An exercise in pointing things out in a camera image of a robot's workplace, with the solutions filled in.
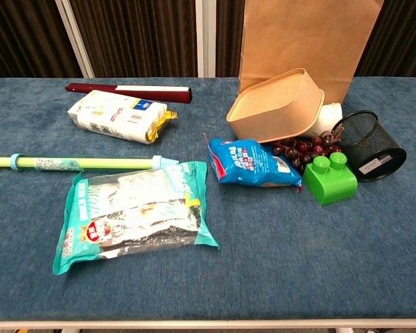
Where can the maroon folding fan box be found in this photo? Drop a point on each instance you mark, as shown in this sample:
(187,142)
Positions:
(90,87)

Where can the black mesh pen holder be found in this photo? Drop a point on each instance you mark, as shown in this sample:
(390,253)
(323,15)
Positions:
(367,145)

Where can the dark brown pleated curtain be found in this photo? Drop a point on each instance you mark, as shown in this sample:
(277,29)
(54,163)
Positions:
(21,34)
(138,34)
(402,34)
(229,34)

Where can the teal seaweed snack package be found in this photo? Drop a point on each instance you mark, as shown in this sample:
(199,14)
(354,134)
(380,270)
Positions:
(131,215)

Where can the green toy building block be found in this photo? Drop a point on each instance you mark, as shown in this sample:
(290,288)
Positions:
(329,187)

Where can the kraft paper square bowl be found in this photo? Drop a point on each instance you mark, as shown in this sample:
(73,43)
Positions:
(281,114)

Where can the white aluminium partition post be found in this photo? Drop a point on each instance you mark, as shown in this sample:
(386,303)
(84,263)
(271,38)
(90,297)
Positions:
(74,38)
(205,34)

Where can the blue fabric table cover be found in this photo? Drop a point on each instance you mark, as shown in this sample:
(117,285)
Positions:
(298,260)

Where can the green tube water pump toy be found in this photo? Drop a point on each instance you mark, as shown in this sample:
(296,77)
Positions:
(90,162)

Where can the white paper cup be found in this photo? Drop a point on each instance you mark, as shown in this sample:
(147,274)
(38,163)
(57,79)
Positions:
(331,116)

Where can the blue snack packet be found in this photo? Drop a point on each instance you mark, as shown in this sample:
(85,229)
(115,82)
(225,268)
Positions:
(249,163)

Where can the red grape bunch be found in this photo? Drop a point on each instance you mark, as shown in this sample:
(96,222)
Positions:
(303,148)

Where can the white table frame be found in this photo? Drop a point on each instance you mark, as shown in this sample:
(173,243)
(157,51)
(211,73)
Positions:
(208,325)

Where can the brown paper bag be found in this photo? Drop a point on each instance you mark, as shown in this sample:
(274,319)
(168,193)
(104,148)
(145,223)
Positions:
(298,34)

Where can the white noodle pack yellow ends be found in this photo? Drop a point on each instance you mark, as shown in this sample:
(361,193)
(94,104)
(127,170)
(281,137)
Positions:
(118,116)

